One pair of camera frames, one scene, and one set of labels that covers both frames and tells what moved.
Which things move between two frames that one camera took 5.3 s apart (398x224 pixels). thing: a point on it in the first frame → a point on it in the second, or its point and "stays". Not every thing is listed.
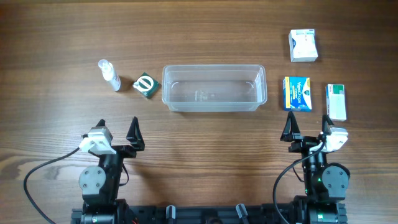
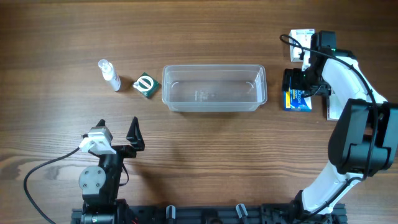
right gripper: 290,136 → 296,84
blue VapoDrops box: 297,94 stays
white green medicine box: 336,102 stays
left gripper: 134,136 stays
